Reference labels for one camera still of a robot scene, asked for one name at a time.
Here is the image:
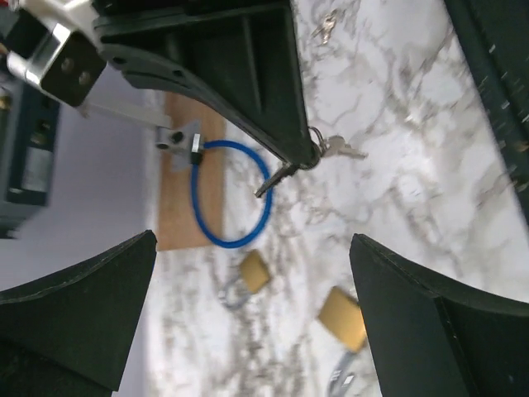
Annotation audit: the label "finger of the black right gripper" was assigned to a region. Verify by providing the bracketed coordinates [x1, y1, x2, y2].
[93, 1, 317, 168]

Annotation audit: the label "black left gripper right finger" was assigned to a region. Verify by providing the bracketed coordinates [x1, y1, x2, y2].
[350, 234, 528, 396]

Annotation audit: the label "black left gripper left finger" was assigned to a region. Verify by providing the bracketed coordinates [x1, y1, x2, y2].
[1, 230, 157, 396]

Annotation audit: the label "brass padlock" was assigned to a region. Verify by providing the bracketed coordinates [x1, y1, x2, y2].
[317, 286, 367, 396]
[218, 250, 271, 311]

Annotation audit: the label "silver key with ring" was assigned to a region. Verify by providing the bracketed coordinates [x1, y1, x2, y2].
[312, 9, 340, 45]

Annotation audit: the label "spare silver keys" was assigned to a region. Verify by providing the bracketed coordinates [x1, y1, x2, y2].
[255, 127, 368, 198]

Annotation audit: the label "wooden board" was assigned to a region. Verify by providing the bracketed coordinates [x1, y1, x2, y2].
[155, 91, 226, 252]

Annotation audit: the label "blue cable loop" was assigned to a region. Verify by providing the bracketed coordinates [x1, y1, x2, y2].
[189, 140, 274, 249]

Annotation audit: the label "grey metal socket bracket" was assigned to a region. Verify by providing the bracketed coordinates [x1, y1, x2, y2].
[80, 103, 203, 173]

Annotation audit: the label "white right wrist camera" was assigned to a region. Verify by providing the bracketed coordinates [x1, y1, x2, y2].
[1, 1, 107, 108]

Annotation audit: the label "blue rack network switch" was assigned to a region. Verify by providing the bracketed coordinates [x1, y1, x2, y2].
[0, 0, 61, 239]

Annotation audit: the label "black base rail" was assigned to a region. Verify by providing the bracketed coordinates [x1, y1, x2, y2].
[444, 0, 528, 218]

